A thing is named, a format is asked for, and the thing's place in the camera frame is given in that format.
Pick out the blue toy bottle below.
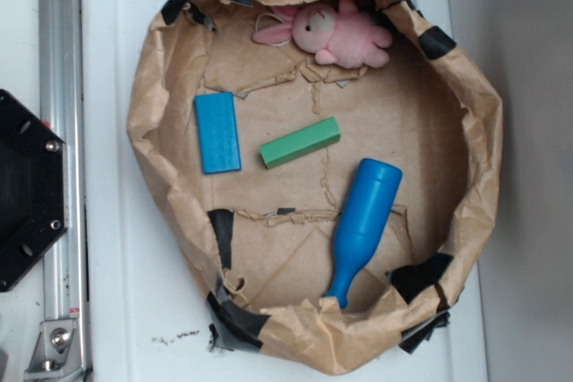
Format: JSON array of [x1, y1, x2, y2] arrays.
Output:
[[326, 158, 403, 309]]

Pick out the pink plush bunny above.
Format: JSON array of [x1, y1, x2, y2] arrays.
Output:
[[252, 0, 393, 69]]

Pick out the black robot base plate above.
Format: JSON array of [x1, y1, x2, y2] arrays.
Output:
[[1, 89, 67, 293]]

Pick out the blue flat wooden block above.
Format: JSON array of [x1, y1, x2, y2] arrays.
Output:
[[193, 92, 242, 174]]

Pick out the aluminium extrusion rail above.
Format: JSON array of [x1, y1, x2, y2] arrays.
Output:
[[38, 0, 92, 381]]

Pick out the brown paper bag bowl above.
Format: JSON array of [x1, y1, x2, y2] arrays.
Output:
[[127, 0, 503, 375]]

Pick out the metal corner bracket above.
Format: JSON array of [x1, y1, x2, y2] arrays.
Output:
[[24, 318, 81, 381]]

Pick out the green rectangular block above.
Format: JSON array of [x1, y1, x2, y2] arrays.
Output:
[[260, 117, 341, 169]]

